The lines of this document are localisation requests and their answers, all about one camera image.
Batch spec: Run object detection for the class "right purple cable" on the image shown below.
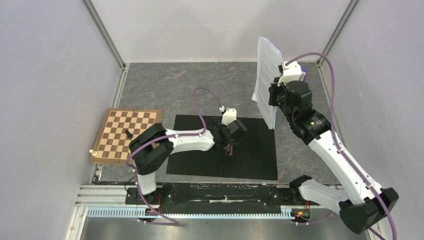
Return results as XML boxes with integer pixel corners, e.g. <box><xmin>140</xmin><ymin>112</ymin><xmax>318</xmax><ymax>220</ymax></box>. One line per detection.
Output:
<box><xmin>284</xmin><ymin>52</ymin><xmax>398</xmax><ymax>240</ymax></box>

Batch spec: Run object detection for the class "white chess pawn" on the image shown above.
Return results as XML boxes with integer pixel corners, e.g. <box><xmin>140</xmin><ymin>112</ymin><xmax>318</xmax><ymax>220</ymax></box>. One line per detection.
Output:
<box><xmin>89</xmin><ymin>149</ymin><xmax>98</xmax><ymax>157</ymax></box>

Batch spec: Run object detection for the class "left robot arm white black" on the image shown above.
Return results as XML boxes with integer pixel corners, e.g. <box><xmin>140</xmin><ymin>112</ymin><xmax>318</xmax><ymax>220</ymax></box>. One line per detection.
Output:
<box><xmin>126</xmin><ymin>119</ymin><xmax>248</xmax><ymax>204</ymax></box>

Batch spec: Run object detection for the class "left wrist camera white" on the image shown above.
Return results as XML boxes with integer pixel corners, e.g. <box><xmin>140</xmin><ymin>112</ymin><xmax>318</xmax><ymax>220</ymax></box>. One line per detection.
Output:
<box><xmin>219</xmin><ymin>105</ymin><xmax>237</xmax><ymax>125</ymax></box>

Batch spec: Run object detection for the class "teal folder black inside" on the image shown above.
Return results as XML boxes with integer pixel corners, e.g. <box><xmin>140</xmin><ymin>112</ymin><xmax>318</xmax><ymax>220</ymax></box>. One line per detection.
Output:
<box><xmin>166</xmin><ymin>117</ymin><xmax>278</xmax><ymax>181</ymax></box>

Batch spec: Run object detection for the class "aluminium frame rail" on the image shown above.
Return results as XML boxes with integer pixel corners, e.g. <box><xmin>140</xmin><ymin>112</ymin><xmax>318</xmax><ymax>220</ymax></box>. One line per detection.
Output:
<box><xmin>75</xmin><ymin>185</ymin><xmax>127</xmax><ymax>207</ymax></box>

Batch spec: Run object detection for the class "purple metronome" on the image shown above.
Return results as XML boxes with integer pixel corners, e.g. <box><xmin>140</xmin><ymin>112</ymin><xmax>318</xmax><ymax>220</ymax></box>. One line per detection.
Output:
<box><xmin>301</xmin><ymin>66</ymin><xmax>308</xmax><ymax>82</ymax></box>

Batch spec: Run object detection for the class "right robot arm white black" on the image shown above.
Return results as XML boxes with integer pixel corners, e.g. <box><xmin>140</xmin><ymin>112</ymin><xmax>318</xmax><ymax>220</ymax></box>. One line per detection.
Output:
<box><xmin>268</xmin><ymin>77</ymin><xmax>399</xmax><ymax>234</ymax></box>

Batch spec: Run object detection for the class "purple cable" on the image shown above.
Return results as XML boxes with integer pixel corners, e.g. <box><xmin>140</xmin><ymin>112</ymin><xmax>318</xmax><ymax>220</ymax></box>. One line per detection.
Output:
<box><xmin>125</xmin><ymin>87</ymin><xmax>226</xmax><ymax>226</ymax></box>
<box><xmin>284</xmin><ymin>52</ymin><xmax>398</xmax><ymax>240</ymax></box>

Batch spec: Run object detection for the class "black chess piece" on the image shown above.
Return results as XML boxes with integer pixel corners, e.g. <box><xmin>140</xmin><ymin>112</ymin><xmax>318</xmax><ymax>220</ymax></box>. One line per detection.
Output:
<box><xmin>124</xmin><ymin>130</ymin><xmax>133</xmax><ymax>139</ymax></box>

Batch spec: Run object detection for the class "wooden chessboard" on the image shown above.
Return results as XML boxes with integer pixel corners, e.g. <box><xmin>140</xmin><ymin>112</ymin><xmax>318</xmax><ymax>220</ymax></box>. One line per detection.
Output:
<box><xmin>89</xmin><ymin>108</ymin><xmax>163</xmax><ymax>165</ymax></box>

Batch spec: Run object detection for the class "white toothed cable duct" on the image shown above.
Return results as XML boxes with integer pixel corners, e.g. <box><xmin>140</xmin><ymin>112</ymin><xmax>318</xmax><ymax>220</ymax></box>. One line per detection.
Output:
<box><xmin>87</xmin><ymin>206</ymin><xmax>295</xmax><ymax>220</ymax></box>

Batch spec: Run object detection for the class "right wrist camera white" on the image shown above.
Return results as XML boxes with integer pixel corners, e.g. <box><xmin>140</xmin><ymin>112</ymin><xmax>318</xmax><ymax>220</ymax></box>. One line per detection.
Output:
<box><xmin>277</xmin><ymin>61</ymin><xmax>302</xmax><ymax>86</ymax></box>

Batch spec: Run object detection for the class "printed paper sheet top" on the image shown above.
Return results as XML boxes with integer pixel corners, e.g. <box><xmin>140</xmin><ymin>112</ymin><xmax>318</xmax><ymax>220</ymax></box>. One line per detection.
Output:
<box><xmin>252</xmin><ymin>37</ymin><xmax>283</xmax><ymax>130</ymax></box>

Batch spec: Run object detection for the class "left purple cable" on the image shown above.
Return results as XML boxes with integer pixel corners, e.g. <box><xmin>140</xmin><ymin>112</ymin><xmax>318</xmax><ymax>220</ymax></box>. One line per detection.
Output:
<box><xmin>125</xmin><ymin>87</ymin><xmax>226</xmax><ymax>226</ymax></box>

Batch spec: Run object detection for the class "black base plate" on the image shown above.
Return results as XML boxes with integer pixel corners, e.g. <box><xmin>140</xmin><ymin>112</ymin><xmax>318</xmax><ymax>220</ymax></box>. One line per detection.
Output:
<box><xmin>144</xmin><ymin>182</ymin><xmax>317</xmax><ymax>217</ymax></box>

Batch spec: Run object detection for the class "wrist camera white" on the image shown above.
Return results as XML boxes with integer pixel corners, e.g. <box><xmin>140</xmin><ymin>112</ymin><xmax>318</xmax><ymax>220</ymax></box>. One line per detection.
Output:
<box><xmin>277</xmin><ymin>61</ymin><xmax>302</xmax><ymax>86</ymax></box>
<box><xmin>219</xmin><ymin>105</ymin><xmax>237</xmax><ymax>125</ymax></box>

